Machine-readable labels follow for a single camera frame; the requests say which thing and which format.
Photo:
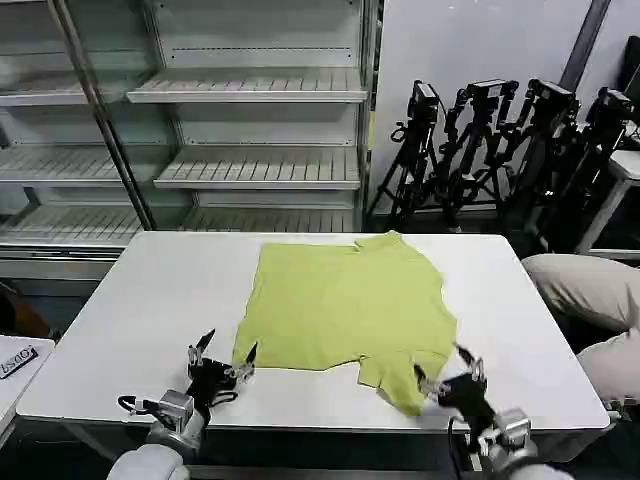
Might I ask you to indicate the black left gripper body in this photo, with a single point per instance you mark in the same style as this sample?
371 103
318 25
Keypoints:
207 377

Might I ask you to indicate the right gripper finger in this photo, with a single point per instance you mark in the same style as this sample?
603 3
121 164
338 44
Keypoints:
429 386
474 369

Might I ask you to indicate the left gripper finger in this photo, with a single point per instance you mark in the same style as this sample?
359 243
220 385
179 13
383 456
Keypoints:
200 350
246 366

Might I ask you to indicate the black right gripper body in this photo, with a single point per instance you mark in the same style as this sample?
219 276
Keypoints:
467 395

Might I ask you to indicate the lime green t-shirt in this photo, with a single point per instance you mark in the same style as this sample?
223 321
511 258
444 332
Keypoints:
345 310

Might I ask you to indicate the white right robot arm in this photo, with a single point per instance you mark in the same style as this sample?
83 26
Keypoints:
515 440

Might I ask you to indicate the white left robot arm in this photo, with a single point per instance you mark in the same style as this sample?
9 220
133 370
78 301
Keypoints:
160 452

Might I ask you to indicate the small white side table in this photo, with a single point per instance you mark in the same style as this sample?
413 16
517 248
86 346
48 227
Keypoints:
20 385

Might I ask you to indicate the empty grey shelf unit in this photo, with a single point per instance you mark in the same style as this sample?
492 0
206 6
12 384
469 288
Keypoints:
260 170

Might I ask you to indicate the empty glass-fronted shelf unit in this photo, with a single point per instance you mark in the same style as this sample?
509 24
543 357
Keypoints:
55 165

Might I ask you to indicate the white desk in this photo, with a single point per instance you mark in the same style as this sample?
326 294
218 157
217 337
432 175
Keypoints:
622 170

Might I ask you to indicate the slanted dark metal pole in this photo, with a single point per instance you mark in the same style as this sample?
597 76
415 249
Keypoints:
102 115

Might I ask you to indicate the dark monitor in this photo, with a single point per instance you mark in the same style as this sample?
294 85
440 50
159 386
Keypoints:
631 70

